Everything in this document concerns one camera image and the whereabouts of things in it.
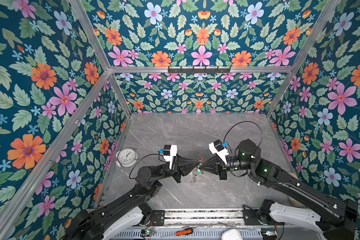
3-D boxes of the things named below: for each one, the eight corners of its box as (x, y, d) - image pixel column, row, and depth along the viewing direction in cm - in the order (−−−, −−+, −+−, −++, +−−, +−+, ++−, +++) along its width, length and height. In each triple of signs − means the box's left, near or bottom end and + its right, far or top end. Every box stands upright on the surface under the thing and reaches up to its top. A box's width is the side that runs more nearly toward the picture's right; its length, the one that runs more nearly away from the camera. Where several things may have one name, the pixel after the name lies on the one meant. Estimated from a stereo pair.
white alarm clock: (115, 167, 93) (112, 164, 89) (121, 152, 100) (117, 148, 96) (135, 167, 93) (132, 164, 89) (139, 152, 100) (137, 148, 96)
